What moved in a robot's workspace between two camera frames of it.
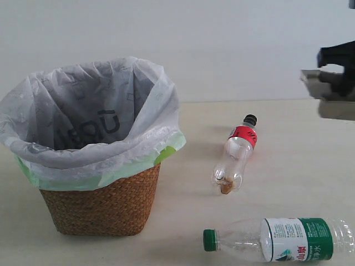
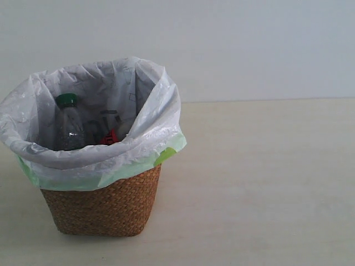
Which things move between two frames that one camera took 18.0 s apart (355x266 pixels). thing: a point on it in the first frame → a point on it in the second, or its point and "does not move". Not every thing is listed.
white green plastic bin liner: x=74 y=126 does not move
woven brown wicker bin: x=123 y=207 does not move
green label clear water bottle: x=279 y=239 → x=69 y=133
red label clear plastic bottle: x=239 y=147 → x=116 y=134
